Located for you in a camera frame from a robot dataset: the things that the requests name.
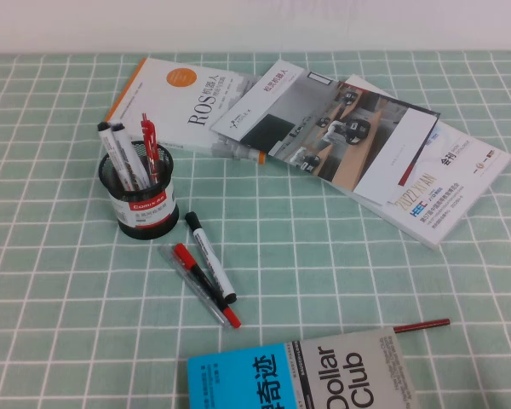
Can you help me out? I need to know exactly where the robot photo brochure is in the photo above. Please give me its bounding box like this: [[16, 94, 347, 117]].
[[210, 59, 442, 205]]

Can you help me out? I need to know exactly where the white HEEC catalogue book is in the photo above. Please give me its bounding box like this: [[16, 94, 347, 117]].
[[331, 74, 511, 251]]

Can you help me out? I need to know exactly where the red pencil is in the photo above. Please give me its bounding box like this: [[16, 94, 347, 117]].
[[393, 318, 451, 335]]

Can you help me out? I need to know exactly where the white orange ROS book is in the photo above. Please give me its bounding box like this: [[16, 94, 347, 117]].
[[105, 56, 267, 165]]

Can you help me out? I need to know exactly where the red and black pen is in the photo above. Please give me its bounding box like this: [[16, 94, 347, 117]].
[[172, 243, 243, 329]]

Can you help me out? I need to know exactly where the blue grey Dollar Club book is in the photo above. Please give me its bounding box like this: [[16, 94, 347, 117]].
[[186, 325, 421, 409]]

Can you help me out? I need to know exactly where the red ballpoint pen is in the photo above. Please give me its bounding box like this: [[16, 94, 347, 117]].
[[140, 112, 161, 185]]

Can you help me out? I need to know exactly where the black mesh pen holder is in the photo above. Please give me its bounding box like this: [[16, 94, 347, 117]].
[[98, 140, 181, 240]]

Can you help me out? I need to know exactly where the clear plastic pen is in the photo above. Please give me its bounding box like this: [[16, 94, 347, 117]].
[[159, 245, 233, 329]]

